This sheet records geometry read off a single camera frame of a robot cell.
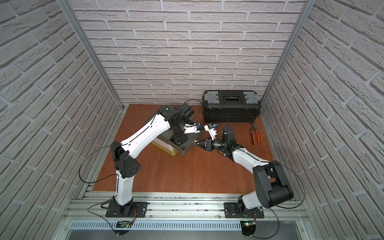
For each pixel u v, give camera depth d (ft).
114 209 2.36
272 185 1.44
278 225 2.32
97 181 1.58
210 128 2.49
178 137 2.32
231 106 3.23
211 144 2.39
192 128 2.34
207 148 2.46
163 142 2.72
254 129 3.50
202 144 2.63
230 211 2.41
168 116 1.81
